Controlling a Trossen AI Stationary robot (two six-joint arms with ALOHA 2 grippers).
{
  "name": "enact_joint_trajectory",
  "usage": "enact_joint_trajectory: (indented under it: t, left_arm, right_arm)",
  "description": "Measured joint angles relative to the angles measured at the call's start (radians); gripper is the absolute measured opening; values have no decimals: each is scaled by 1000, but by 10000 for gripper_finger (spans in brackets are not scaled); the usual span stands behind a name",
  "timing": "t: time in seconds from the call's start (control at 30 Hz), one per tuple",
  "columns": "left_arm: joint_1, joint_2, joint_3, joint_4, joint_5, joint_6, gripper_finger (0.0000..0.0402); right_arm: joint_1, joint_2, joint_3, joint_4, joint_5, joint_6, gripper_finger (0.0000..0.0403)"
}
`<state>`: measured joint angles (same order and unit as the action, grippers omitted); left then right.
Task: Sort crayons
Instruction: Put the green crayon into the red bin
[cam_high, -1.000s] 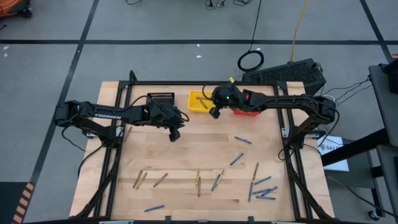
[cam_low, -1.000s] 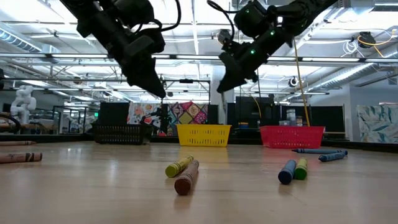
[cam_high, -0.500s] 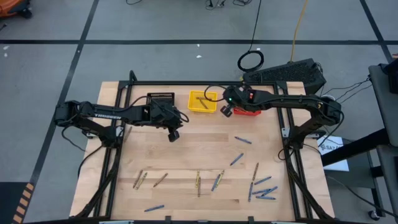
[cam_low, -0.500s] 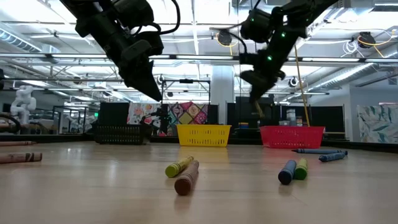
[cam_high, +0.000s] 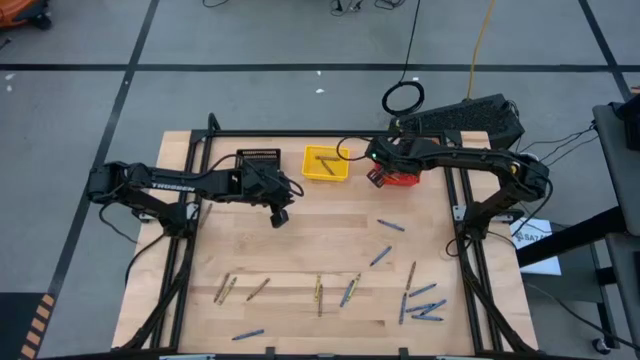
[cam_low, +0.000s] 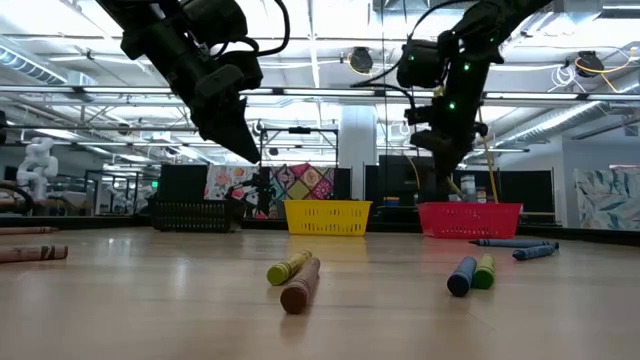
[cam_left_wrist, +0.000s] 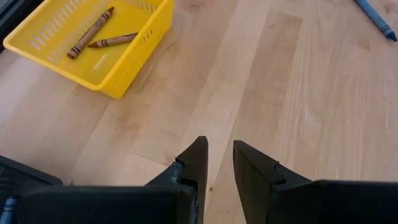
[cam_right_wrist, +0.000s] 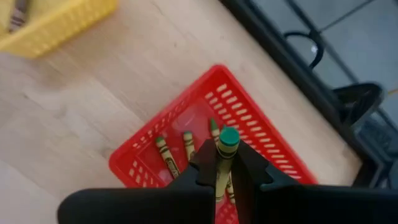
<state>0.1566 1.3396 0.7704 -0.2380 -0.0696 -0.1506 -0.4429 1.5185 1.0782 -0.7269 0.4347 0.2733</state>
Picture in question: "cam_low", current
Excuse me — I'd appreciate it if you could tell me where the stack of storage boxes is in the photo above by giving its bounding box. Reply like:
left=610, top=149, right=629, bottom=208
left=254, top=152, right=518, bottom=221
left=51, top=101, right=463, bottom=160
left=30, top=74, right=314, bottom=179
left=459, top=174, right=489, bottom=204

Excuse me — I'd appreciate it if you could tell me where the black partition panel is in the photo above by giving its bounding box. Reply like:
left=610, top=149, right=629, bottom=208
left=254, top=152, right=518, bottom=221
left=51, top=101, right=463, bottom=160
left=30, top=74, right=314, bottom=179
left=452, top=168, right=555, bottom=214
left=158, top=163, right=209, bottom=202

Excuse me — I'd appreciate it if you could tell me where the yellow plastic basket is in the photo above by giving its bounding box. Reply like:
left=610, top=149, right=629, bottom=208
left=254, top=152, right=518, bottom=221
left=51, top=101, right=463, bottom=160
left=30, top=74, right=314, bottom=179
left=282, top=199, right=374, bottom=237

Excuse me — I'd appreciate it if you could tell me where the black cabinet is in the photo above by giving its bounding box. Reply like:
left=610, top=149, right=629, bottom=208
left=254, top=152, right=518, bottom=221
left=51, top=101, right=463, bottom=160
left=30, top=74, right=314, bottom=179
left=364, top=154, right=454, bottom=221

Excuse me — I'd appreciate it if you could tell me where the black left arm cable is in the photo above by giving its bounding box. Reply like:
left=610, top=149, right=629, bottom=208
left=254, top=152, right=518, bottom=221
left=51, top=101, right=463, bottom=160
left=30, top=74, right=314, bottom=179
left=209, top=0, right=292, bottom=59

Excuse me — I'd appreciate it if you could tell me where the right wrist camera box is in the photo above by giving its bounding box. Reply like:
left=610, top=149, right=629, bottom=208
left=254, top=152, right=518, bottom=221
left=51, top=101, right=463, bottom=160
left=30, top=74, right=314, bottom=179
left=404, top=106, right=441, bottom=127

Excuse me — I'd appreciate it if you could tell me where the black plastic basket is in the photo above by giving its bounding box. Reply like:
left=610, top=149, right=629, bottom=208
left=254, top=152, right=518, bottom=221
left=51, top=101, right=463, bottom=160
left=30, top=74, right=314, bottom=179
left=148, top=198, right=235, bottom=234

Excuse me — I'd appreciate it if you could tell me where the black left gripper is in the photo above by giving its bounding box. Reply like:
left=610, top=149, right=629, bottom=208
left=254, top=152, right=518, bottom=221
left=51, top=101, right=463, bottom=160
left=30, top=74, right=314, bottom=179
left=122, top=22, right=262, bottom=165

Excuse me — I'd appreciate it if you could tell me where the floral print cloth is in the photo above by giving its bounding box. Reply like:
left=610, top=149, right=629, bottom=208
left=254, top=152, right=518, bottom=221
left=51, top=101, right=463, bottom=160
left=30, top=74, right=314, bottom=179
left=204, top=164, right=261, bottom=201

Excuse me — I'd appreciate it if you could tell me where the red plastic basket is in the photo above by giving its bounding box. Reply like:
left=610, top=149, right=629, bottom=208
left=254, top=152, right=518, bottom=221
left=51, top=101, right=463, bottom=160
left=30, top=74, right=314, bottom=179
left=417, top=202, right=524, bottom=240

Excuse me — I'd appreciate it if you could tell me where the grey ventilation duct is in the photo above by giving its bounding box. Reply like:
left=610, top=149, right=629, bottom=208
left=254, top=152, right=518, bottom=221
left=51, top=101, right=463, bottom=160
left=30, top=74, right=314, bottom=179
left=542, top=99, right=640, bottom=132
left=0, top=47, right=96, bottom=89

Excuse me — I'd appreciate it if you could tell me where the colourful patchwork quilt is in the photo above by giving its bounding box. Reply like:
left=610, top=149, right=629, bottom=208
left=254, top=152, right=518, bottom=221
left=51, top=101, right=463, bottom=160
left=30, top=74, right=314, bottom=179
left=267, top=164, right=336, bottom=220

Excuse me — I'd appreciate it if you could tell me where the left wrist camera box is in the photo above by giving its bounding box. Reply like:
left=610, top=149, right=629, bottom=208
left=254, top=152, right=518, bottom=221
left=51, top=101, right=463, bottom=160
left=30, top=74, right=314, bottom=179
left=193, top=49, right=265, bottom=100

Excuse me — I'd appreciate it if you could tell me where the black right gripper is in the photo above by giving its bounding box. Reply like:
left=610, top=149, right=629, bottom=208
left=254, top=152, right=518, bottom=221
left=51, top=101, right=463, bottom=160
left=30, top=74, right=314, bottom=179
left=432, top=59, right=490, bottom=200

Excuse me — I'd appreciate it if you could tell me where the white pillar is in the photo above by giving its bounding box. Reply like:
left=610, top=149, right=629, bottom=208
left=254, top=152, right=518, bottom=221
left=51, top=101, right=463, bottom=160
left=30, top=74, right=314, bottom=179
left=339, top=104, right=377, bottom=201

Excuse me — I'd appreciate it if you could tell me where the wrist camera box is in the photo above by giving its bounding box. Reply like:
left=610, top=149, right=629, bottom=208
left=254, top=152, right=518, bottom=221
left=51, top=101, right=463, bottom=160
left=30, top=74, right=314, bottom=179
left=404, top=106, right=441, bottom=127
left=193, top=49, right=265, bottom=100

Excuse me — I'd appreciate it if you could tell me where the brown crayon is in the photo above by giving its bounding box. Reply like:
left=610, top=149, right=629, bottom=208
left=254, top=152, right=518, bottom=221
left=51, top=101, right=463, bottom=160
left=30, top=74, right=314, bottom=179
left=0, top=244, right=70, bottom=265
left=0, top=226, right=60, bottom=237
left=279, top=256, right=322, bottom=316

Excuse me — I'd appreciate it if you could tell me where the leaf print cloth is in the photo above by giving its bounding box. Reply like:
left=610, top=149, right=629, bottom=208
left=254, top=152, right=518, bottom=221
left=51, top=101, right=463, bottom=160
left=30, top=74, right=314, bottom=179
left=573, top=167, right=640, bottom=231

